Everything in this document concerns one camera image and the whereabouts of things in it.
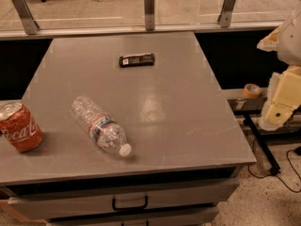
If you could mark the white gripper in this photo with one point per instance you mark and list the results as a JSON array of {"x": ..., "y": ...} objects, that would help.
[{"x": 291, "y": 40}]

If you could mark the black rxbar chocolate wrapper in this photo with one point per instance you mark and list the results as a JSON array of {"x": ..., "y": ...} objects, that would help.
[{"x": 147, "y": 59}]

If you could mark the clear plastic water bottle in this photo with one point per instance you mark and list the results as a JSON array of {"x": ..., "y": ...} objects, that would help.
[{"x": 101, "y": 127}]

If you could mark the orange tape roll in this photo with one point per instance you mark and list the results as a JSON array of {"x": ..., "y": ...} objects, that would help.
[{"x": 252, "y": 91}]

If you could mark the black metal stand leg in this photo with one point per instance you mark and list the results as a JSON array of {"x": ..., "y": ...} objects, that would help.
[{"x": 275, "y": 168}]

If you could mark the lower grey drawer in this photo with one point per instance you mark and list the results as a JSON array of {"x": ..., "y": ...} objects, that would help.
[{"x": 176, "y": 217}]

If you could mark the grey drawer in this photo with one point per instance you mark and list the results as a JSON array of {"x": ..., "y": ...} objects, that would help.
[
  {"x": 99, "y": 201},
  {"x": 176, "y": 217}
]

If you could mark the red coca-cola can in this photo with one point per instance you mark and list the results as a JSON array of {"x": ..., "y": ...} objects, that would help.
[{"x": 19, "y": 127}]

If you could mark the upper grey drawer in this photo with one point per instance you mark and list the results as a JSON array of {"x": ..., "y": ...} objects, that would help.
[{"x": 99, "y": 201}]

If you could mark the right metal rail bracket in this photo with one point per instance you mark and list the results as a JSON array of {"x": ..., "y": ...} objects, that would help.
[{"x": 224, "y": 18}]

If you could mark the metal rail bracket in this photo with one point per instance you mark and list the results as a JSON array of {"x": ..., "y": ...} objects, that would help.
[
  {"x": 149, "y": 14},
  {"x": 224, "y": 18},
  {"x": 28, "y": 22}
]

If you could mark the middle metal rail bracket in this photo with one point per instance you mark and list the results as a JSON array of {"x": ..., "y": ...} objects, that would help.
[{"x": 149, "y": 14}]

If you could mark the black upper drawer handle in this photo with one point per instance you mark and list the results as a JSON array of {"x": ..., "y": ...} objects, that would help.
[{"x": 130, "y": 203}]

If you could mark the left metal rail bracket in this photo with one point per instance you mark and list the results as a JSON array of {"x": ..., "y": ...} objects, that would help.
[{"x": 28, "y": 22}]

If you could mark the metal window rail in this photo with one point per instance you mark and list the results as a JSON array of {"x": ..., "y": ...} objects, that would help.
[{"x": 137, "y": 29}]

